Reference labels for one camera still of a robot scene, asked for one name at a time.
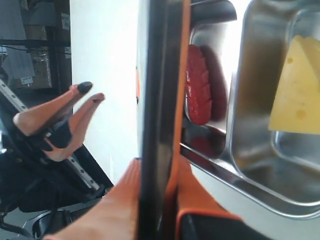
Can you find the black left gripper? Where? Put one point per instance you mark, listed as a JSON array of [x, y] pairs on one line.
[[57, 142]]

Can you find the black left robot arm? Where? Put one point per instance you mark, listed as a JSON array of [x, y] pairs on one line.
[[48, 178]]

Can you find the dark transparent lunch box lid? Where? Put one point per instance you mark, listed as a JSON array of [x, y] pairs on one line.
[[162, 49]]

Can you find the cardboard boxes on shelf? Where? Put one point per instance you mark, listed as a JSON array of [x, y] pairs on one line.
[[35, 44]]

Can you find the red toy sausage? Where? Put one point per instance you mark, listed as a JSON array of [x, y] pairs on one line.
[[206, 95]]

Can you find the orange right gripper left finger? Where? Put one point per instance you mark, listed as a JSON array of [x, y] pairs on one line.
[[114, 217]]

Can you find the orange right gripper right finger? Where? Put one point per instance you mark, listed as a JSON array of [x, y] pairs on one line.
[[192, 198]]

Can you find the stainless steel lunch box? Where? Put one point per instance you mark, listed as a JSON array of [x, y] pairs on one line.
[[244, 43]]

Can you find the yellow toy cheese wedge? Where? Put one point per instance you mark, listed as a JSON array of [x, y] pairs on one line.
[[296, 106]]

